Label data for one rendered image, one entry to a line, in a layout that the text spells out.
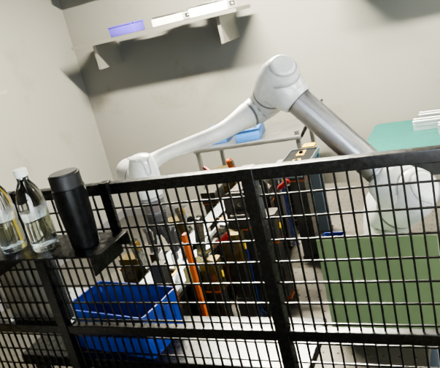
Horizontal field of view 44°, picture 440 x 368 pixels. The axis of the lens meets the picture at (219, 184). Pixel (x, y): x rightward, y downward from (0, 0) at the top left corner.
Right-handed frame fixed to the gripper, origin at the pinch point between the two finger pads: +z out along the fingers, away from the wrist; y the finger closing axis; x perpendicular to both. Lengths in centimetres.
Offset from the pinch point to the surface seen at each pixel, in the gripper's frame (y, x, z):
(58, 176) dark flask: -23, 67, -56
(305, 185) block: -37, -65, -1
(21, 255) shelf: -5, 68, -38
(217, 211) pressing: 4, -57, 5
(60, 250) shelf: -16, 66, -38
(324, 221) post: -35, -92, 28
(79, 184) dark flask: -25, 65, -53
